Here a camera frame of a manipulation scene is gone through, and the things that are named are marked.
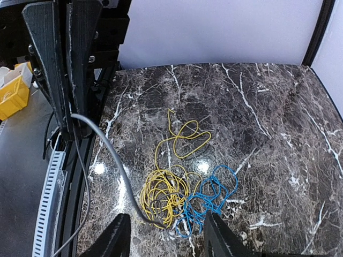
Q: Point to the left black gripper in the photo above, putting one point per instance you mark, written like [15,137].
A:
[70,40]

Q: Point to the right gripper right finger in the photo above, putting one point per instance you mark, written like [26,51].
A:
[220,240]

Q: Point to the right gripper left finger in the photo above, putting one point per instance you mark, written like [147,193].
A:
[115,239]

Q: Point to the yellow storage bin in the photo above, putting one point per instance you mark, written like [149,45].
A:
[15,86]

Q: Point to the black front rail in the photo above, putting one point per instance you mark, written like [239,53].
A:
[78,207]

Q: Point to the left black corner post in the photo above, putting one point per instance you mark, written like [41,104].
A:
[319,31]

